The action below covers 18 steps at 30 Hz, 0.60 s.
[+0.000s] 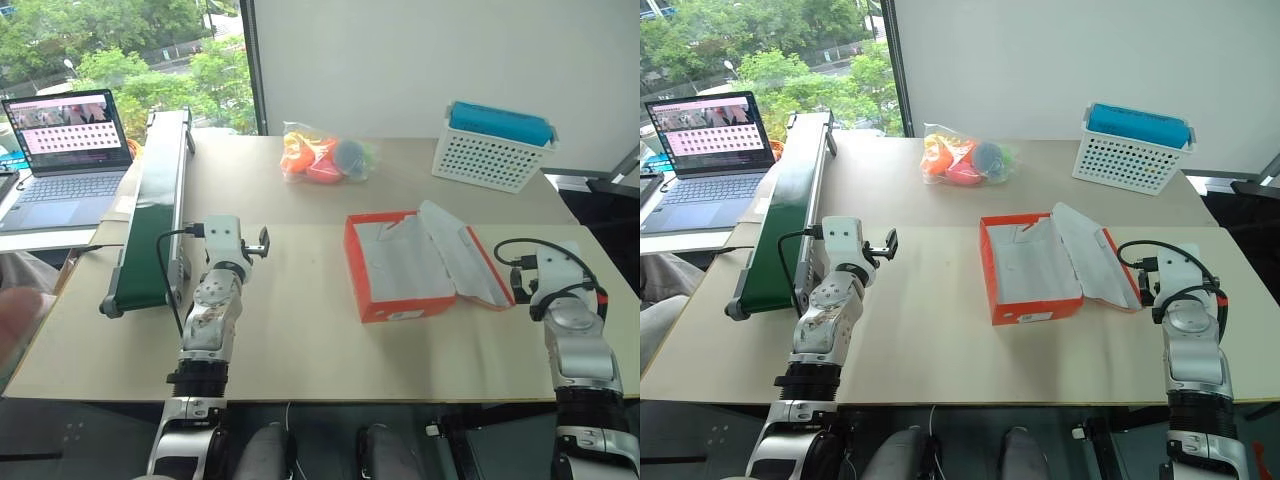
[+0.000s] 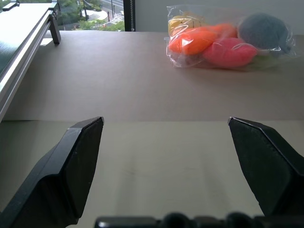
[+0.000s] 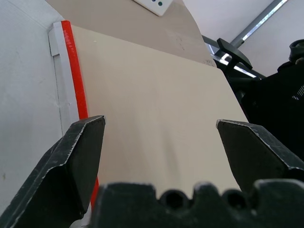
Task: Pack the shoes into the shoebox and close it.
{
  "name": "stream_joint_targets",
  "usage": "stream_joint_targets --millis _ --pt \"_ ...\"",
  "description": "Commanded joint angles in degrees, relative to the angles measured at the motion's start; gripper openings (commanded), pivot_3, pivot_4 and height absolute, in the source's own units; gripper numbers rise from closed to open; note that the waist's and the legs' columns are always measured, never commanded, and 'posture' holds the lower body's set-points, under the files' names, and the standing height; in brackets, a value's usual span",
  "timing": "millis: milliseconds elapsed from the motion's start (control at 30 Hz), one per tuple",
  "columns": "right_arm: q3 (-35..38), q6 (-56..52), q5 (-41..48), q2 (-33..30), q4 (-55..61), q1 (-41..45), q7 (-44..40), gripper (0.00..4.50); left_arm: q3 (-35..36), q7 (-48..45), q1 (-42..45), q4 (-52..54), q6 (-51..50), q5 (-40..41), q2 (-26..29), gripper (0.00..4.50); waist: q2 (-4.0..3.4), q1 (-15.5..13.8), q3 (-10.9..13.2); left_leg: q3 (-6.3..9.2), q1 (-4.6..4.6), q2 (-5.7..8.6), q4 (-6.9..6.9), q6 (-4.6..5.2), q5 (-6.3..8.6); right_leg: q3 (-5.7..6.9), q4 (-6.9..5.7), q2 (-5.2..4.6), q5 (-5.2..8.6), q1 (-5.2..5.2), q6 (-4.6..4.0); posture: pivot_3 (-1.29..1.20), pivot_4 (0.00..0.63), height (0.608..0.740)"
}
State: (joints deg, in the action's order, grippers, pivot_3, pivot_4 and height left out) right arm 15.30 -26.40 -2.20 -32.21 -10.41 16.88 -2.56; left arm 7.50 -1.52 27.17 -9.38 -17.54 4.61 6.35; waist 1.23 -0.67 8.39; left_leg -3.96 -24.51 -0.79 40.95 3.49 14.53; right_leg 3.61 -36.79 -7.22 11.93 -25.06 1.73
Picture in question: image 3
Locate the grey metal pole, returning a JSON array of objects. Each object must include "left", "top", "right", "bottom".
[{"left": 229, "top": 0, "right": 289, "bottom": 47}]

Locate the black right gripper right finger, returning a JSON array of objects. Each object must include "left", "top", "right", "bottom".
[{"left": 215, "top": 119, "right": 304, "bottom": 192}]

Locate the white perforated plastic basket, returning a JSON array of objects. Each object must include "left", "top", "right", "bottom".
[{"left": 132, "top": 0, "right": 177, "bottom": 17}]

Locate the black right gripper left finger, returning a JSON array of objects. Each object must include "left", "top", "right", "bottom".
[{"left": 0, "top": 115, "right": 106, "bottom": 228}]

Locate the dark grey hooded jacket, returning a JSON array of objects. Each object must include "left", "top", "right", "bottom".
[{"left": 288, "top": 39, "right": 304, "bottom": 63}]

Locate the red shoe box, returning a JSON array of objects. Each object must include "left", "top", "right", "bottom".
[{"left": 0, "top": 0, "right": 99, "bottom": 228}]

